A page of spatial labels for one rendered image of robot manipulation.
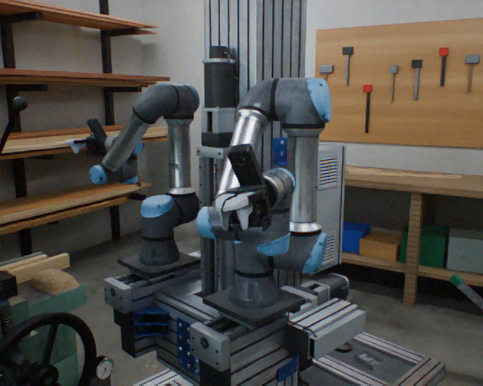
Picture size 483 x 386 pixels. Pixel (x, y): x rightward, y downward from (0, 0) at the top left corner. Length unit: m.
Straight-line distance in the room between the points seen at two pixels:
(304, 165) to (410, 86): 2.71
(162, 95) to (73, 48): 2.93
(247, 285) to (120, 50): 3.86
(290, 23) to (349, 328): 1.00
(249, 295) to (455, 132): 2.76
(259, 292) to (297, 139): 0.45
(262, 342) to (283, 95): 0.71
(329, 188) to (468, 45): 2.30
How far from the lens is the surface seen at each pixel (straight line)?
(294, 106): 1.28
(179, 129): 1.81
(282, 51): 1.65
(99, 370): 1.49
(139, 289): 1.75
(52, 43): 4.48
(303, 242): 1.33
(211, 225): 1.13
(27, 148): 3.60
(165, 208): 1.74
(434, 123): 3.92
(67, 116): 4.52
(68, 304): 1.43
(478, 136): 3.89
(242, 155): 0.89
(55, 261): 1.56
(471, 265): 3.62
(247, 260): 1.39
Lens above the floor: 1.42
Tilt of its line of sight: 11 degrees down
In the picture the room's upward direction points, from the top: straight up
